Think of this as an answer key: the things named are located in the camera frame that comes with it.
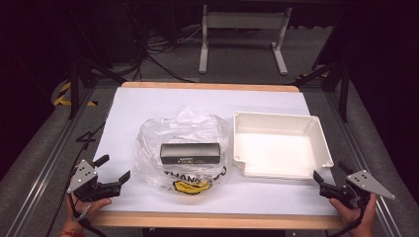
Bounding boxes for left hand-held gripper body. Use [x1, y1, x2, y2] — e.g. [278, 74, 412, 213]
[66, 159, 123, 202]

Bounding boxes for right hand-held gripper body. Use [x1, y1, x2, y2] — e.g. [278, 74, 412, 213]
[318, 169, 396, 210]

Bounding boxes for white plastic tray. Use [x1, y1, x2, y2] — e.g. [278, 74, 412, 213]
[232, 111, 335, 181]

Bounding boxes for clear plastic bag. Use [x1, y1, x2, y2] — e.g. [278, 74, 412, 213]
[133, 106, 231, 196]

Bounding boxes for black rectangular box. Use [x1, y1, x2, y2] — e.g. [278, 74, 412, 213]
[159, 142, 221, 166]

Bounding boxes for person's left hand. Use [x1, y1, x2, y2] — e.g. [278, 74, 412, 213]
[64, 193, 113, 233]

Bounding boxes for person's right hand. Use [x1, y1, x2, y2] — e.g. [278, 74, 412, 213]
[329, 192, 378, 237]

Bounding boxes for black tripod stand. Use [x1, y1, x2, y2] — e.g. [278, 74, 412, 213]
[67, 58, 127, 120]
[294, 60, 351, 122]

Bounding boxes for yellow black hazard tape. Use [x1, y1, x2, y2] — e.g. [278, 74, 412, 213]
[53, 81, 98, 108]

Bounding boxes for white paper sheet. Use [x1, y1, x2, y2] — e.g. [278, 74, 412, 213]
[93, 86, 340, 216]

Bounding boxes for white metal stand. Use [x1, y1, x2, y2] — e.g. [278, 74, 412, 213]
[198, 4, 293, 76]

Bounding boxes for aluminium rail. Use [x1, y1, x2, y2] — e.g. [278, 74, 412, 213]
[324, 92, 403, 237]
[4, 87, 97, 237]

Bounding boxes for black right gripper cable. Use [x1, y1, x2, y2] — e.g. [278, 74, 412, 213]
[325, 201, 370, 237]

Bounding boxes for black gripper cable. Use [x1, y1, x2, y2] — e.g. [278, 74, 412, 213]
[45, 121, 108, 237]
[325, 201, 370, 237]

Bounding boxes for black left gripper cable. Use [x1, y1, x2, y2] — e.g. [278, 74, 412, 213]
[45, 121, 108, 237]

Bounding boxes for black floor cables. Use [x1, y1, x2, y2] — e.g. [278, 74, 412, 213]
[129, 3, 206, 83]

